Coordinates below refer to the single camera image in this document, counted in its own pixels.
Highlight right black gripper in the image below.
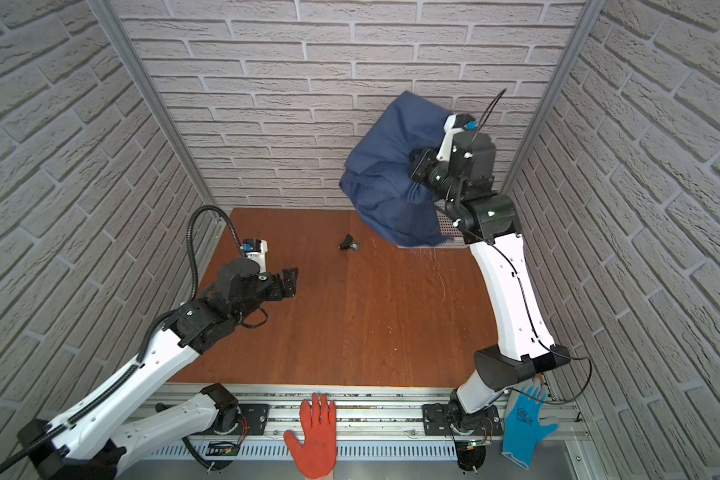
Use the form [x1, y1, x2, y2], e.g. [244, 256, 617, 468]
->
[415, 152, 469, 217]

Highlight dark blue denim trousers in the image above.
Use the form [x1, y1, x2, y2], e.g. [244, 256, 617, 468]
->
[339, 91, 451, 248]

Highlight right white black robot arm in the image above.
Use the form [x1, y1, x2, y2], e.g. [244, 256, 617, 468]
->
[409, 123, 571, 434]

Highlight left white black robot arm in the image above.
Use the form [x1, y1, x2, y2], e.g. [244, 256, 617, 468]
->
[18, 258, 298, 479]

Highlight white plastic laundry basket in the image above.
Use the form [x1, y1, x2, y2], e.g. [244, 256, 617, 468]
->
[434, 202, 468, 249]

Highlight small black clip object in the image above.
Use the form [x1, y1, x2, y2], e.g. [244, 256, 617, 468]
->
[339, 234, 359, 251]

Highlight red work glove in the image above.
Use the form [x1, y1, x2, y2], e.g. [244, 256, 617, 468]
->
[283, 393, 338, 479]

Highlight small black electronics box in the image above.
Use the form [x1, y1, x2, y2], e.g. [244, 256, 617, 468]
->
[205, 441, 241, 457]

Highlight black round floor puck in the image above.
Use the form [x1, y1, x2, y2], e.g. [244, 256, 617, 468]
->
[456, 444, 486, 473]

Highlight blue work glove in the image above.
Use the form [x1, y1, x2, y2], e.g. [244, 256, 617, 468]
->
[502, 378, 559, 470]

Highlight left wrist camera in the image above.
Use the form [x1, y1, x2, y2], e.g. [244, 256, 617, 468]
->
[240, 238, 268, 272]

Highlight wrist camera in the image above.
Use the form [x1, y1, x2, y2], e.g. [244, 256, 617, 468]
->
[436, 114, 478, 162]
[240, 238, 268, 272]

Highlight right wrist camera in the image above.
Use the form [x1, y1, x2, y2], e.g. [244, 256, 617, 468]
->
[436, 114, 478, 162]

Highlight right thin black cable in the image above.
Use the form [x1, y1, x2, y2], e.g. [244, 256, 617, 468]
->
[455, 88, 593, 406]

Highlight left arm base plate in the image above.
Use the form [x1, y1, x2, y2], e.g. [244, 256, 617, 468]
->
[228, 403, 270, 437]

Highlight aluminium mounting rail frame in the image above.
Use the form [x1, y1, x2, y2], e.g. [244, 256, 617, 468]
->
[77, 383, 607, 480]

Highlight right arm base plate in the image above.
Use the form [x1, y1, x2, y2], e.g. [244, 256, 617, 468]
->
[422, 401, 504, 438]

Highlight left black corrugated cable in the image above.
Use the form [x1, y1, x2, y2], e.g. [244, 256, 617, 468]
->
[0, 205, 244, 480]

